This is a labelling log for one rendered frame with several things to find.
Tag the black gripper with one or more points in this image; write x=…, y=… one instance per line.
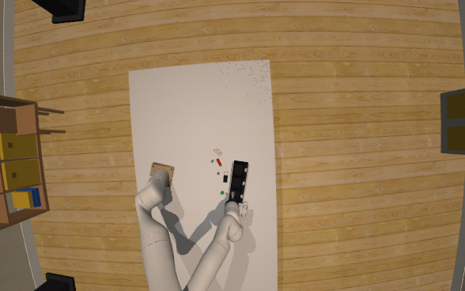
x=232, y=199

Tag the black rack of three bins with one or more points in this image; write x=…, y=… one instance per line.
x=240, y=168

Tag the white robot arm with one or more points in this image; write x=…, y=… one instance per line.
x=156, y=246

